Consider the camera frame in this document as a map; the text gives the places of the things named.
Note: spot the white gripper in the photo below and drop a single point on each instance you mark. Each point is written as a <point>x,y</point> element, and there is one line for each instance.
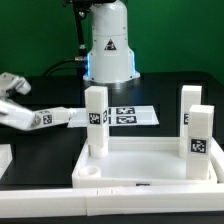
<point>11,113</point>

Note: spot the white desk top tray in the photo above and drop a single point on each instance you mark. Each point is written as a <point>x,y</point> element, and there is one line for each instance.
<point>136,161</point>

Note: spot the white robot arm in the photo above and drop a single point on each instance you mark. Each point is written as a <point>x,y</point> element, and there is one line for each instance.
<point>110,61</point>

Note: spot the white left fence bar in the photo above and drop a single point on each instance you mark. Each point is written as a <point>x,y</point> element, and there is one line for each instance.
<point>5,158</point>

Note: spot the white fence bar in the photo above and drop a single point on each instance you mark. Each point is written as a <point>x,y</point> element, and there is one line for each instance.
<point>5,158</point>
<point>113,200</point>

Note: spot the paper sheet with markers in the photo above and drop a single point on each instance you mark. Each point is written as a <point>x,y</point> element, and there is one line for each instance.
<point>116,116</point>

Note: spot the white front fence bar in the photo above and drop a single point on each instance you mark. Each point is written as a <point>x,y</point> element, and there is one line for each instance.
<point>113,200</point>

